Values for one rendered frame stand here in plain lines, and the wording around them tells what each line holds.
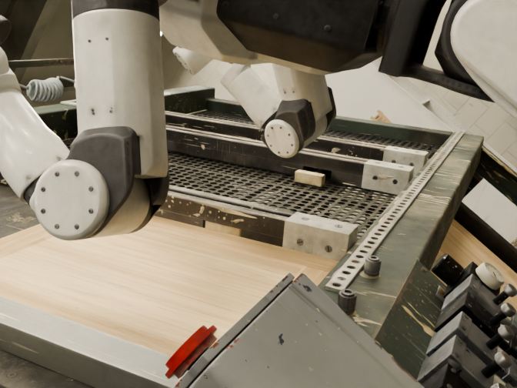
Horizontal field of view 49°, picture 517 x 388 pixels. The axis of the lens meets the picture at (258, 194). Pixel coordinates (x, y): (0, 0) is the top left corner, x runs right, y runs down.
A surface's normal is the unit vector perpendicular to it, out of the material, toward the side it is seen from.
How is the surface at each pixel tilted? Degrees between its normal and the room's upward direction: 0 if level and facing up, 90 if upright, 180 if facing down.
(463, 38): 90
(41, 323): 58
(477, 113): 90
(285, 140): 90
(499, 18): 90
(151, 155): 126
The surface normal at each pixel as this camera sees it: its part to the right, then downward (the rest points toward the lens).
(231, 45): 0.44, 0.42
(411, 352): 0.54, -0.70
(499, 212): -0.42, 0.22
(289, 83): -0.58, 0.46
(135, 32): 0.60, -0.06
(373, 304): 0.07, -0.95
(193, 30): -0.53, 0.78
